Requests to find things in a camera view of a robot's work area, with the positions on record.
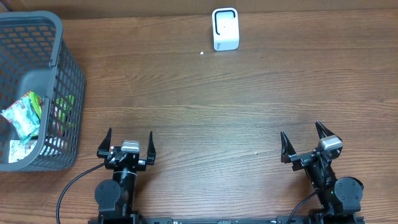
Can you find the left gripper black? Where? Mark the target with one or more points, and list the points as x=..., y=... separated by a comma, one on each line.
x=103, y=150

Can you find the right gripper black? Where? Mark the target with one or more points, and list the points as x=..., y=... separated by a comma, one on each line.
x=287, y=154

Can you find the teal snack packet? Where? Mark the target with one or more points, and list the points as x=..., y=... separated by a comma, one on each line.
x=24, y=114

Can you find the green snack bag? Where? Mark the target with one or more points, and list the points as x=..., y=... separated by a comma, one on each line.
x=62, y=112

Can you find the white cosmetic tube gold cap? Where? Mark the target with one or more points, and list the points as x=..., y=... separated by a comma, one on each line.
x=19, y=150

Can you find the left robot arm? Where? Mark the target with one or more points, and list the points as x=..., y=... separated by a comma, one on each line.
x=115, y=196

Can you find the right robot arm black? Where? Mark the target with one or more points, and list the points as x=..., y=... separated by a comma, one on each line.
x=340, y=198

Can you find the white barcode scanner stand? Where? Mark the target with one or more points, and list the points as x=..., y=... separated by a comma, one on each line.
x=225, y=24

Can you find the grey plastic mesh basket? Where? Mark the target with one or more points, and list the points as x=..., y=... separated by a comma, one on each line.
x=35, y=57

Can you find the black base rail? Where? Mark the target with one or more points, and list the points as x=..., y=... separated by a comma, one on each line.
x=276, y=220

